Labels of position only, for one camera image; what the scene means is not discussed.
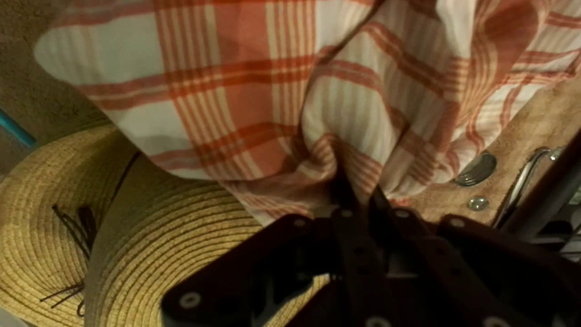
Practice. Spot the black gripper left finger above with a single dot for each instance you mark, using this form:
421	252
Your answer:
273	274

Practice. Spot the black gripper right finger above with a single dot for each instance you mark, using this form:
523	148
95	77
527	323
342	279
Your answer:
472	274

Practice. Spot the orange white plaid cloth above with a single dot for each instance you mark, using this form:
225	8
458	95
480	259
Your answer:
242	92

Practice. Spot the tan straw hat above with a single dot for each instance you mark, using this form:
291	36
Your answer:
151	243

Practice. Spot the wooden board with metal hardware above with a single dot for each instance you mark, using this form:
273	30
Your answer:
532	128

